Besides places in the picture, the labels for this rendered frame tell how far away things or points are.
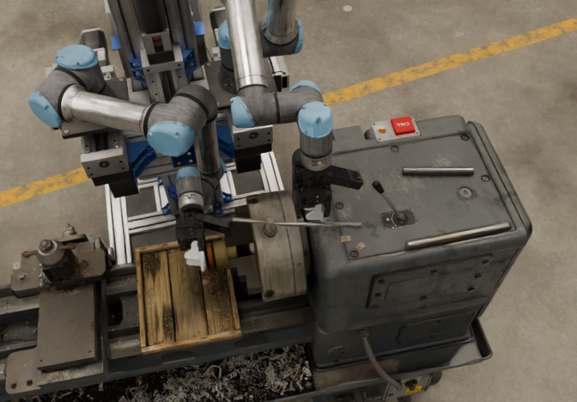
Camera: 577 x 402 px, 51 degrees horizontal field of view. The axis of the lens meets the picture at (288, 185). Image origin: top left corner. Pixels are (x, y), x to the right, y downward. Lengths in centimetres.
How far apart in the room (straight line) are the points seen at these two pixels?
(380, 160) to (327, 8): 259
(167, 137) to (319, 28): 257
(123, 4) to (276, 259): 94
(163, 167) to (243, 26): 93
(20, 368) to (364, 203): 111
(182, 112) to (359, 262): 62
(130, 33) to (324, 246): 97
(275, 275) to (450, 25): 288
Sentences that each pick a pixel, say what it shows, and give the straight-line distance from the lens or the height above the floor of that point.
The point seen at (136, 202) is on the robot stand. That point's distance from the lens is 305.
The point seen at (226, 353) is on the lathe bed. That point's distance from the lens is 209.
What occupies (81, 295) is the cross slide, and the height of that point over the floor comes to 97.
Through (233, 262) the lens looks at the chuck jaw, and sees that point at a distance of 178.
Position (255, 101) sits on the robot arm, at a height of 162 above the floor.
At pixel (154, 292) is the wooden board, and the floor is 89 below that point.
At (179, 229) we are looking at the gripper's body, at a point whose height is 111.
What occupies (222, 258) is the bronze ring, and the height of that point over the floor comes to 111.
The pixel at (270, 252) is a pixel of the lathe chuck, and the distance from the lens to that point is 166.
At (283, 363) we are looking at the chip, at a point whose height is 57.
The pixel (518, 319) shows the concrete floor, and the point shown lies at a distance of 307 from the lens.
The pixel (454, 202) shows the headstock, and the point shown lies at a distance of 175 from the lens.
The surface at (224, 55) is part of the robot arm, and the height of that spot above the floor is 131.
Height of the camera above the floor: 266
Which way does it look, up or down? 55 degrees down
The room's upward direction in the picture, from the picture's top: 1 degrees counter-clockwise
